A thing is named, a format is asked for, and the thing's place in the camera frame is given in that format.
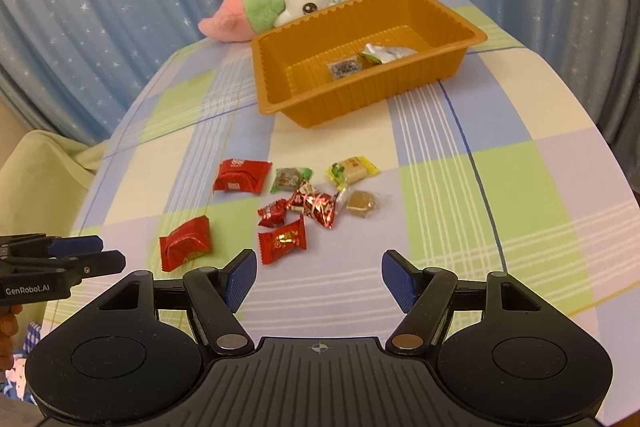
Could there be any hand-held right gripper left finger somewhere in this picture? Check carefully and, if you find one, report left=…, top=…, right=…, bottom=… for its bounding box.
left=95, top=249, right=258, bottom=355

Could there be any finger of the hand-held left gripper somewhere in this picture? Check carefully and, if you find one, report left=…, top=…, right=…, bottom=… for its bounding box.
left=0, top=233, right=104, bottom=258
left=0, top=249, right=126, bottom=284

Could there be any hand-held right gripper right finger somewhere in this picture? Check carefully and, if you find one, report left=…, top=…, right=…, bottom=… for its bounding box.
left=381, top=249, right=546, bottom=355

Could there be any red gold candy packet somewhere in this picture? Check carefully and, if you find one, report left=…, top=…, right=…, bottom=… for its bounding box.
left=257, top=217, right=308, bottom=265

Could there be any large red snack packet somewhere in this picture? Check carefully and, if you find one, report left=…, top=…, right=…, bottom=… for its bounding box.
left=158, top=215, right=214, bottom=273
left=213, top=158, right=273, bottom=195

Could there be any small red candy packet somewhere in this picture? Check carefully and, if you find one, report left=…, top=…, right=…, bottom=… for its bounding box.
left=256, top=198, right=291, bottom=229

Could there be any clear brown candy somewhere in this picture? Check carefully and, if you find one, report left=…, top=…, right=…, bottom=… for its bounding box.
left=336, top=187, right=393, bottom=219

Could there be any yellow green snack packet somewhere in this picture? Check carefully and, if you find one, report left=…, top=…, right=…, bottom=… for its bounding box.
left=327, top=155, right=379, bottom=188

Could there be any orange plastic tray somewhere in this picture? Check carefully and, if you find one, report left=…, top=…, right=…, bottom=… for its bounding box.
left=250, top=0, right=488, bottom=128

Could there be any person's left hand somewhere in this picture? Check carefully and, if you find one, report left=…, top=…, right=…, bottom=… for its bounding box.
left=0, top=306, right=23, bottom=372

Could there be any blue printed cloth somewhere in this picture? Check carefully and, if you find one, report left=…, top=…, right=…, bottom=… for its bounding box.
left=0, top=317, right=51, bottom=403

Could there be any cream yellow cloth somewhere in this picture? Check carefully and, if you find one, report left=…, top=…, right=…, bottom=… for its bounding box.
left=0, top=129, right=108, bottom=240

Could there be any shiny red foil candy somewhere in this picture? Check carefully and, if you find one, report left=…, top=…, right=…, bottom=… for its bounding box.
left=286, top=182, right=341, bottom=230

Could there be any green wrapped candy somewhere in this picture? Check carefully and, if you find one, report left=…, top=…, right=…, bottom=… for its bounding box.
left=270, top=166, right=313, bottom=194

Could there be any checked pastel tablecloth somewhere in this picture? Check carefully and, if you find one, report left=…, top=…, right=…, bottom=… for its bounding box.
left=40, top=0, right=640, bottom=358

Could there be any clear candy with white label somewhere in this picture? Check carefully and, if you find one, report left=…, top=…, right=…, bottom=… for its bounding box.
left=327, top=59, right=363, bottom=78

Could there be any silver green snack packet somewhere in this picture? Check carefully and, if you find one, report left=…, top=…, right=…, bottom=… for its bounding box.
left=359, top=43, right=417, bottom=66

